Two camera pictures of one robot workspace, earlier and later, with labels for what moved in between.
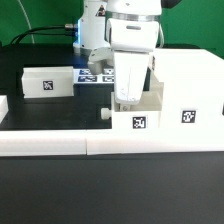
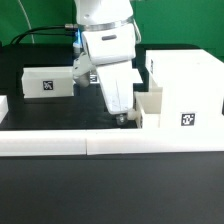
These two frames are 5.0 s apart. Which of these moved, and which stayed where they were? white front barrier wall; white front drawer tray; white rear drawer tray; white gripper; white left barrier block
Moved: white front drawer tray; white gripper
Stayed: white front barrier wall; white rear drawer tray; white left barrier block
